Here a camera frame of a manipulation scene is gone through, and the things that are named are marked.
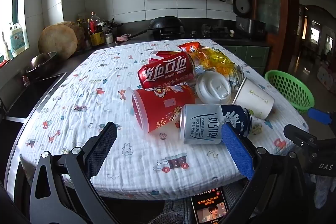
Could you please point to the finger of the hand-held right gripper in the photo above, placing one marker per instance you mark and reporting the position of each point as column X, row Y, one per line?
column 299, row 134
column 319, row 115

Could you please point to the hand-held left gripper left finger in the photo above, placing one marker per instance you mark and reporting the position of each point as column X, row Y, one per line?
column 101, row 150

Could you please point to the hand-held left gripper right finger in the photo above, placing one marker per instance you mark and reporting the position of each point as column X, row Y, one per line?
column 237, row 153

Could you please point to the green plastic basket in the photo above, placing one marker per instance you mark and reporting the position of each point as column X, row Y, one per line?
column 288, row 87

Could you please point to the white and blue drink can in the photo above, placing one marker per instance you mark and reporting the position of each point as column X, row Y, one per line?
column 202, row 124

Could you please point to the white paper cup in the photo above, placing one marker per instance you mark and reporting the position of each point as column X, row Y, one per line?
column 253, row 99

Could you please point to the white plastic cup lid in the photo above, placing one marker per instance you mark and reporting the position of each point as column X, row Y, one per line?
column 212, row 87

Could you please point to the red printed paper cup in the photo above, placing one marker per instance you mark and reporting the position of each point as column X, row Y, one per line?
column 160, row 106

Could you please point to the silver foil wrapper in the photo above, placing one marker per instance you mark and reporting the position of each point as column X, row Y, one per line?
column 236, row 78

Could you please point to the yellow snack bag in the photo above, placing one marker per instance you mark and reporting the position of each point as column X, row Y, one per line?
column 215, row 61

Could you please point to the red cola can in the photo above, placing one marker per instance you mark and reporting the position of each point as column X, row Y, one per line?
column 165, row 70

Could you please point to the red soda can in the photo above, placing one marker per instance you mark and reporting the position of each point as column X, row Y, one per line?
column 157, row 56

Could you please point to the orange snack packet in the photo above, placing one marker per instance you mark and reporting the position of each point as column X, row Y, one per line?
column 190, row 47

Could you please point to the person's right hand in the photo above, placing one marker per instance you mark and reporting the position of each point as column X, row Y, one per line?
column 323, row 192

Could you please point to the pink patterned box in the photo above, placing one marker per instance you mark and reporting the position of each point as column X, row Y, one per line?
column 326, row 79

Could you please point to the black smartphone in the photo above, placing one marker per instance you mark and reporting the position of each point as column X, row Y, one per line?
column 207, row 208

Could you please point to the white printed tablecloth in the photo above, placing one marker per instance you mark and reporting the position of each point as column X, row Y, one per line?
column 105, row 77

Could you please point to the green kitchen cabinets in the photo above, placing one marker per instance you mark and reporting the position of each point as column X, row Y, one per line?
column 252, row 56

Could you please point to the kitchen sink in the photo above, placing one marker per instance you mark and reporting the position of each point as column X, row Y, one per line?
column 26, row 100

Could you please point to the metal bowl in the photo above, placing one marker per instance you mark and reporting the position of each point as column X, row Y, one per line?
column 39, row 64

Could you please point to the yellow labelled container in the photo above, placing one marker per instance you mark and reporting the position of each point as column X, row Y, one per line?
column 97, row 39

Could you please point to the small white jar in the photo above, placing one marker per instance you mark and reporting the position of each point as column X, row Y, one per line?
column 109, row 37

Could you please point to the pink cloth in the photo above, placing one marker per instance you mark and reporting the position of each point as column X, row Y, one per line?
column 123, row 38

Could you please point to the black rice cooker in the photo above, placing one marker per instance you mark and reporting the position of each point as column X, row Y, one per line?
column 246, row 26

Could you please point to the wooden glass cabinet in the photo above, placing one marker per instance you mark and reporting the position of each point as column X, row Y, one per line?
column 267, row 11

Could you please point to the round wooden chopping block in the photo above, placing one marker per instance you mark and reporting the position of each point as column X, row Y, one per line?
column 57, row 40

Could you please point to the black gas stove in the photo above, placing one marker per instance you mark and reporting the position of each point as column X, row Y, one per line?
column 215, row 29

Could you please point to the dark sauce bottle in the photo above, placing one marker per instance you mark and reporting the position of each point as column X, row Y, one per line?
column 79, row 26

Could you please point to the clear bottle with red label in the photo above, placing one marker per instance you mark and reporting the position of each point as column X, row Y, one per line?
column 94, row 22

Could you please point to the white plastic jug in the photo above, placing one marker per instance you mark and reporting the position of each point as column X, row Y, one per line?
column 17, row 39

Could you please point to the slim white bottle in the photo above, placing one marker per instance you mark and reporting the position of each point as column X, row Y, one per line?
column 5, row 47

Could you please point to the black wok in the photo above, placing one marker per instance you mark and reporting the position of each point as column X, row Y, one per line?
column 165, row 22

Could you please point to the window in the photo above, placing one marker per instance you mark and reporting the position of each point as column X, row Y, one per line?
column 10, row 3

